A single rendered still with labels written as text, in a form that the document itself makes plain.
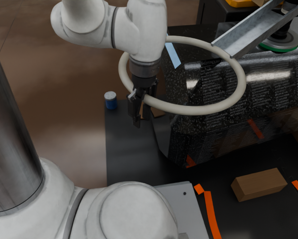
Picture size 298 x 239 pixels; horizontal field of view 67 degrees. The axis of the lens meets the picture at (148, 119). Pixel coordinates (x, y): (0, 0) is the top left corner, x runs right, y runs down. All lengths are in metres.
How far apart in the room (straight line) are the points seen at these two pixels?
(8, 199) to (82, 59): 2.39
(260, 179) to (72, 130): 1.44
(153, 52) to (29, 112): 1.77
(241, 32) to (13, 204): 1.07
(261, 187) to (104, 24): 1.36
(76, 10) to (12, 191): 0.36
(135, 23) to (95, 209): 0.40
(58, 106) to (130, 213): 1.88
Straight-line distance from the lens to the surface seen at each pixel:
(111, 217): 0.37
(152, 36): 0.58
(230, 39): 1.15
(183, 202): 0.69
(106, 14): 0.60
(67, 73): 2.53
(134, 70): 0.65
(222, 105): 0.77
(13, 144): 0.31
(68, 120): 2.05
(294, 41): 1.39
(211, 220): 1.58
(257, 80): 1.27
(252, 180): 1.63
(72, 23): 0.58
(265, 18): 1.26
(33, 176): 0.37
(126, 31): 0.58
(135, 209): 0.37
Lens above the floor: 1.49
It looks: 50 degrees down
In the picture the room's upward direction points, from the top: straight up
